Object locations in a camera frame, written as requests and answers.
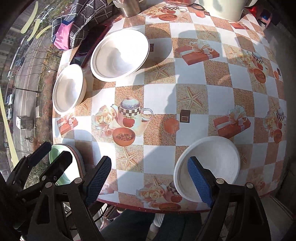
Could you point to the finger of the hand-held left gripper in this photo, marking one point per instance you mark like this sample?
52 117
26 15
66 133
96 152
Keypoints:
61 162
39 151

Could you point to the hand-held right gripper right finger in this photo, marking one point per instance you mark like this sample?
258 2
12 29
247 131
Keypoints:
198 183

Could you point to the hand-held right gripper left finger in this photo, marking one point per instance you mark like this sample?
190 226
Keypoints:
97 180

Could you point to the green plastic plate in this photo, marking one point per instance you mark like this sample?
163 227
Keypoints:
55 153

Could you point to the pink plastic plate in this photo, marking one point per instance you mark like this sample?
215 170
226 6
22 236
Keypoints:
79 162

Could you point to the white paper bowl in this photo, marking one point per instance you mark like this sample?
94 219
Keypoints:
219 157
120 53
67 90

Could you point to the studded grey shoe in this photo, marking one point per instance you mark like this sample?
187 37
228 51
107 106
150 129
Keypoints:
111 212

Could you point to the person's right leg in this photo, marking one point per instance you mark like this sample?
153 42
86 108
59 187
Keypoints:
178 227

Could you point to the person's leg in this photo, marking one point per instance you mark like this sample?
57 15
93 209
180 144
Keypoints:
129 224
178 227

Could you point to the person's left leg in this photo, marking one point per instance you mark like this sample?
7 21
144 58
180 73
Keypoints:
129 224

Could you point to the white shoe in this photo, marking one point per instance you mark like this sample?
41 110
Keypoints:
157 222

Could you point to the checkered printed tablecloth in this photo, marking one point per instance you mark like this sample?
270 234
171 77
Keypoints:
208 97

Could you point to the pink cloth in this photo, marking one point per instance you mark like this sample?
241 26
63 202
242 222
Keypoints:
62 34

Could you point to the dark red tray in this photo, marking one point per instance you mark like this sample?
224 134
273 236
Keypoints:
92 44

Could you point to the dark plaid cloth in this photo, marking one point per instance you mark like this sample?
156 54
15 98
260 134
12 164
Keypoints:
87 14

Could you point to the metal cup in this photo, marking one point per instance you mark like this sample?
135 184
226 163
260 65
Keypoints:
129 8

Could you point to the cream plastic bucket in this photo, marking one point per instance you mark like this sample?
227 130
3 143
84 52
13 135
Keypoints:
222 8

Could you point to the blue stool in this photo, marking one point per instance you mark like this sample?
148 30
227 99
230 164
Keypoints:
266 16

